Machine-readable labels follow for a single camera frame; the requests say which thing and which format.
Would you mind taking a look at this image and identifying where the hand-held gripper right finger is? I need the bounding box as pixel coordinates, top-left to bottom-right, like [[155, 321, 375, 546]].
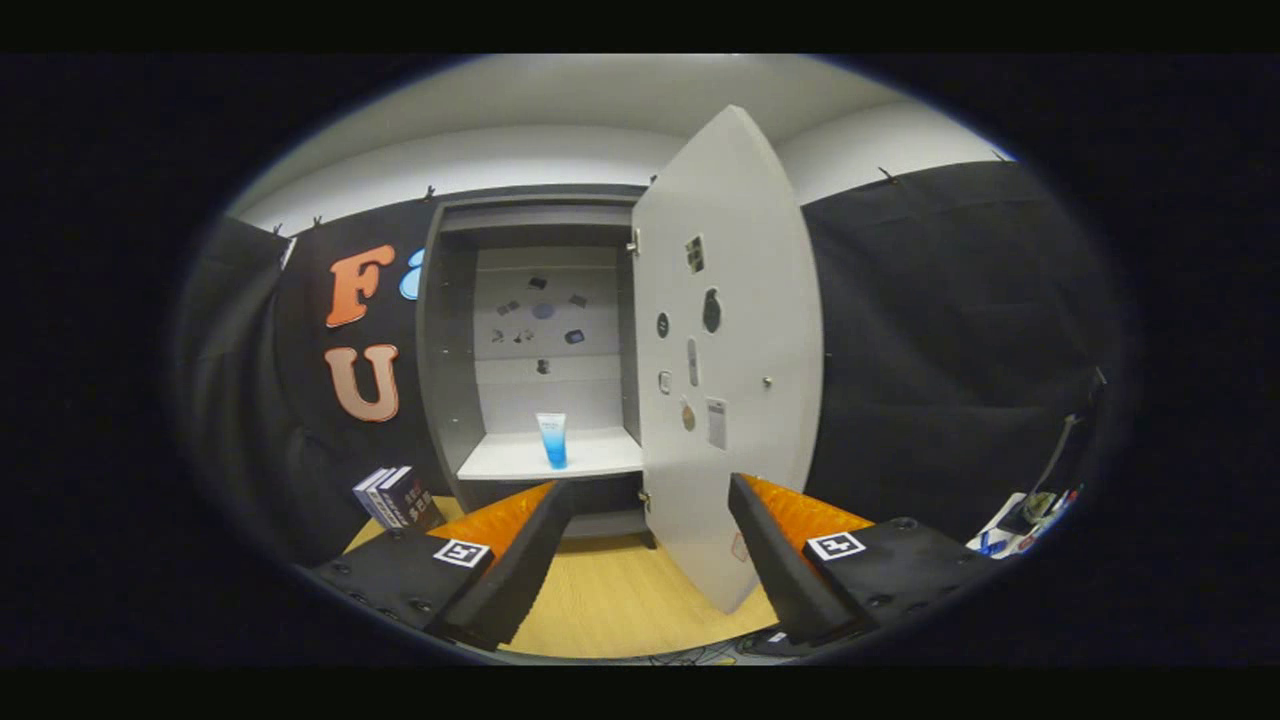
[[727, 473, 1002, 649]]

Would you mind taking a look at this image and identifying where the white spine book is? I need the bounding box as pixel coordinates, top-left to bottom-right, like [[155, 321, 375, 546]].
[[366, 467, 411, 531]]

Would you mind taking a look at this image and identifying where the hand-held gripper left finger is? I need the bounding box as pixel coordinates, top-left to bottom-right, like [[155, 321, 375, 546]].
[[310, 480, 577, 651]]

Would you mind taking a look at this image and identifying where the grey cabinet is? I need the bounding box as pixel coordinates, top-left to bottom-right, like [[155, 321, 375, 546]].
[[417, 183, 663, 550]]

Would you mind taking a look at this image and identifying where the dark blue cover book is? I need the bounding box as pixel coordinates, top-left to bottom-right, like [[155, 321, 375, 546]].
[[388, 466, 442, 530]]

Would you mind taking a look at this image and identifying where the blue and white tube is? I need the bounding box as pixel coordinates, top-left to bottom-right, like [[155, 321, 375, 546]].
[[535, 412, 569, 471]]

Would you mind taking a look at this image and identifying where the blue spine book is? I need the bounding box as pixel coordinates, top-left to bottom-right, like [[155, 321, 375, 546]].
[[353, 469, 393, 531]]

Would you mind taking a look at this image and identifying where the beige cabinet door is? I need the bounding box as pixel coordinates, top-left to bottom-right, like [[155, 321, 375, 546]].
[[630, 104, 827, 615]]

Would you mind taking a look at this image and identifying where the black backdrop cloth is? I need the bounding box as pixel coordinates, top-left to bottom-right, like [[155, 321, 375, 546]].
[[178, 160, 1133, 573]]

